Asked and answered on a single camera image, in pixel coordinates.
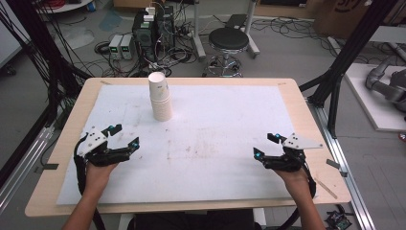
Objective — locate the black computer tower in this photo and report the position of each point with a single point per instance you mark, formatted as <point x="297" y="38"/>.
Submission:
<point x="153" y="35"/>

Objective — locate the aluminium rail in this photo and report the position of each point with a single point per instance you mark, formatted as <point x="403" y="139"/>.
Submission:
<point x="22" y="166"/>
<point x="344" y="172"/>

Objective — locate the black flat foot pedal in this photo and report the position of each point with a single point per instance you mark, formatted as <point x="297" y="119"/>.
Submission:
<point x="236" y="21"/>

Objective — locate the green circuit board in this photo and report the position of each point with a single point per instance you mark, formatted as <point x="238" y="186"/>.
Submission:
<point x="338" y="220"/>

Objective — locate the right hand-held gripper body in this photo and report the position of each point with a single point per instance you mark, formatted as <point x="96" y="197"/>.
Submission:
<point x="288" y="161"/>

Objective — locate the stack of white paper cups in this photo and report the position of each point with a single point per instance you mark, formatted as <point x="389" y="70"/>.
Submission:
<point x="160" y="99"/>

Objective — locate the blue tape roll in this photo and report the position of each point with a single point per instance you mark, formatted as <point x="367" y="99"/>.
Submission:
<point x="91" y="6"/>

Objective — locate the white power adapter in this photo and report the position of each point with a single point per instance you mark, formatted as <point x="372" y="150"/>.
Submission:
<point x="149" y="14"/>

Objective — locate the thin wooden strip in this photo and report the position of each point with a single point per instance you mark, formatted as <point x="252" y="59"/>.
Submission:
<point x="326" y="188"/>

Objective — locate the brown cardboard box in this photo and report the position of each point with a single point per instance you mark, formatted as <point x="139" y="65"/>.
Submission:
<point x="344" y="19"/>

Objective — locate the white table mat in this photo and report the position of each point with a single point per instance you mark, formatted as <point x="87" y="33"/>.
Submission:
<point x="204" y="143"/>

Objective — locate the white table leg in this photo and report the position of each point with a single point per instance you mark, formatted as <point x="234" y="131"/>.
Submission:
<point x="252" y="35"/>
<point x="198" y="35"/>

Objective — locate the grey bench power supply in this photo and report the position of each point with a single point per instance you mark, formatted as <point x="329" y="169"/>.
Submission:
<point x="127" y="47"/>
<point x="115" y="46"/>

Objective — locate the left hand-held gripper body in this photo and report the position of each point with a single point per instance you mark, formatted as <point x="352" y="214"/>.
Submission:
<point x="95" y="150"/>

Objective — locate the white board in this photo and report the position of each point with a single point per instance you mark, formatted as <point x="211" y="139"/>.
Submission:
<point x="373" y="105"/>

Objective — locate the person's left hand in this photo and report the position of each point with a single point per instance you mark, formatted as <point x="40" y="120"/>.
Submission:
<point x="97" y="179"/>

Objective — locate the grey tape piece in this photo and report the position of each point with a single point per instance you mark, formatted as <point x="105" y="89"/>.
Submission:
<point x="50" y="166"/>
<point x="335" y="165"/>

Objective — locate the black metal frame stand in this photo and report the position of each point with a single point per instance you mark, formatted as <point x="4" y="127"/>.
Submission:
<point x="348" y="60"/>
<point x="35" y="54"/>

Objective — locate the person's right hand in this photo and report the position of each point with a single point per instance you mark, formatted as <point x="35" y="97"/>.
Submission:
<point x="297" y="182"/>

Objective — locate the person's dark clothing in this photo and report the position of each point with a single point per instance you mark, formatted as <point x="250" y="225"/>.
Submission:
<point x="191" y="222"/>

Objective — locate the black round stool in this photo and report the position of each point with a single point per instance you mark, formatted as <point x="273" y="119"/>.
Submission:
<point x="228" y="40"/>

